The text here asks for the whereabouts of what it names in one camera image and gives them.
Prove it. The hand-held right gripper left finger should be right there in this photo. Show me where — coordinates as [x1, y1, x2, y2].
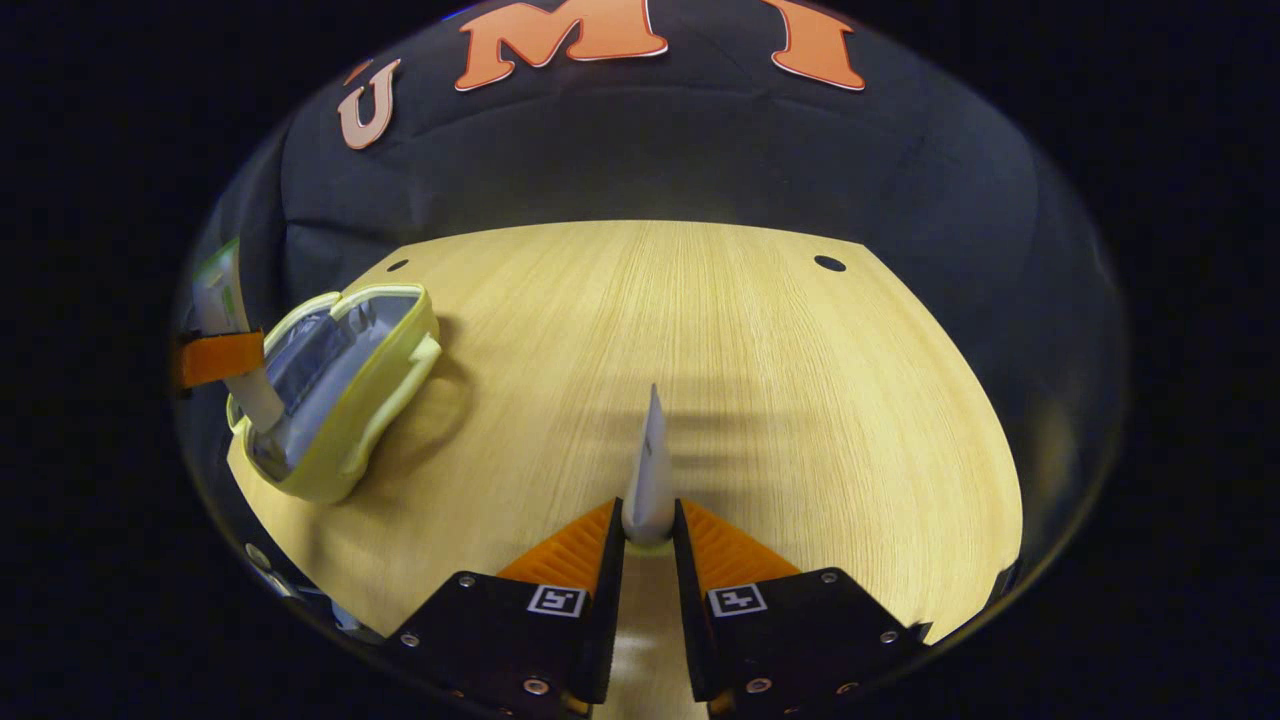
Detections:
[383, 498, 627, 719]

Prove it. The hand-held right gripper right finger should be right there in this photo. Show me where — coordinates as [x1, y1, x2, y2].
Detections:
[671, 498, 933, 719]

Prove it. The white tube with green label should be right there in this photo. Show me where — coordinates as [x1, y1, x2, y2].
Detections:
[192, 240, 286, 433]

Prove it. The white tube with green cap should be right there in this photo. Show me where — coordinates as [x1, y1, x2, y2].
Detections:
[622, 385, 679, 547]

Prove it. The pale yellow suitcase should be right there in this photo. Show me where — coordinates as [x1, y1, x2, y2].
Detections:
[228, 283, 443, 504]

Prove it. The black backdrop cloth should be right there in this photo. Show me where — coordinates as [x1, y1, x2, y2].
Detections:
[190, 0, 1126, 421]

